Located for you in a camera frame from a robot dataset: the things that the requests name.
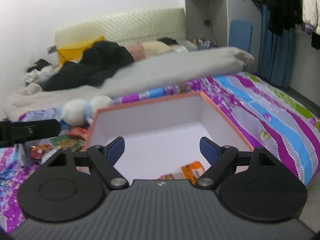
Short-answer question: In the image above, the white puffer jacket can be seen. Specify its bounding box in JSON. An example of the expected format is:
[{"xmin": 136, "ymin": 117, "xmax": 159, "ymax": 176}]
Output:
[{"xmin": 302, "ymin": 0, "xmax": 319, "ymax": 35}]

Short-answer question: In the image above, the green fried snack bag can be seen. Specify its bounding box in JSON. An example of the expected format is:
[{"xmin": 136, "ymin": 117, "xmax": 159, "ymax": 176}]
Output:
[{"xmin": 49, "ymin": 134, "xmax": 84, "ymax": 152}]

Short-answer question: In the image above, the blue chair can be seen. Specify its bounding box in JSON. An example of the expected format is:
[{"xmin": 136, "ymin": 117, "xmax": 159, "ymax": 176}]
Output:
[{"xmin": 228, "ymin": 20, "xmax": 253, "ymax": 53}]

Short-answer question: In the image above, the grey bedside cabinet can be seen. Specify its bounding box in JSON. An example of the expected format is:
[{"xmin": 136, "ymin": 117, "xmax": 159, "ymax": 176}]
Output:
[{"xmin": 185, "ymin": 0, "xmax": 261, "ymax": 56}]

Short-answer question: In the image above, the orange snack packet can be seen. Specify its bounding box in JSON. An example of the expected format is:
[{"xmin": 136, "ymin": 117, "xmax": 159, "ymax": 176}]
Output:
[{"xmin": 181, "ymin": 161, "xmax": 205, "ymax": 185}]

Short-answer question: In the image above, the small red snack packet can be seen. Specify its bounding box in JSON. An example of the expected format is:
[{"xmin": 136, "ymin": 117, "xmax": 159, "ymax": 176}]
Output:
[{"xmin": 30, "ymin": 144, "xmax": 52, "ymax": 160}]

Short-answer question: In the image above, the black hanging coat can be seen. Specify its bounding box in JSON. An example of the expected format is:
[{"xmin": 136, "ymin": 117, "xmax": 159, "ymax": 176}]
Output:
[{"xmin": 266, "ymin": 0, "xmax": 302, "ymax": 36}]

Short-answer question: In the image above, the pink cardboard box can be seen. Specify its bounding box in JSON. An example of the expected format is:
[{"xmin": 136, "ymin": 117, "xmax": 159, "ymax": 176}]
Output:
[{"xmin": 84, "ymin": 92, "xmax": 253, "ymax": 182}]

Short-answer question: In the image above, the yellow pillow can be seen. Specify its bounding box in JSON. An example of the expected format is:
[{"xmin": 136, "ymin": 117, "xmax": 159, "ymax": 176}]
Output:
[{"xmin": 57, "ymin": 36, "xmax": 105, "ymax": 65}]

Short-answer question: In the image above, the white blue plush toy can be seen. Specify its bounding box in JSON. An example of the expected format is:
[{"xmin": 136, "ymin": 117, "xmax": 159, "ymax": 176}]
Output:
[{"xmin": 61, "ymin": 95, "xmax": 113, "ymax": 127}]

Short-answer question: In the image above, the purple floral bedsheet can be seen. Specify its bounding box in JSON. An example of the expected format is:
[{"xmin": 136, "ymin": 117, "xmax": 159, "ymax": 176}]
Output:
[{"xmin": 1, "ymin": 72, "xmax": 319, "ymax": 232}]

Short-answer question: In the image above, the grey blanket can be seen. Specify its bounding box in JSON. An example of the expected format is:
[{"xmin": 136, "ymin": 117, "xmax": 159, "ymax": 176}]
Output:
[{"xmin": 4, "ymin": 47, "xmax": 255, "ymax": 121}]

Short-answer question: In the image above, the cream quilted headboard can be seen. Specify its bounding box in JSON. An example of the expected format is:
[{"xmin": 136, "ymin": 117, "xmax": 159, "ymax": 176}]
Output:
[{"xmin": 54, "ymin": 8, "xmax": 187, "ymax": 48}]

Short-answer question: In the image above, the red tofu snack bag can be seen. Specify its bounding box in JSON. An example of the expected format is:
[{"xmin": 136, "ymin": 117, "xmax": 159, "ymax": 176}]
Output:
[{"xmin": 67, "ymin": 127, "xmax": 88, "ymax": 141}]

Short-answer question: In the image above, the black clothing pile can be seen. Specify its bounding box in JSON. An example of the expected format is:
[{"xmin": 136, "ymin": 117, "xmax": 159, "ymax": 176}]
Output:
[{"xmin": 42, "ymin": 41, "xmax": 134, "ymax": 92}]

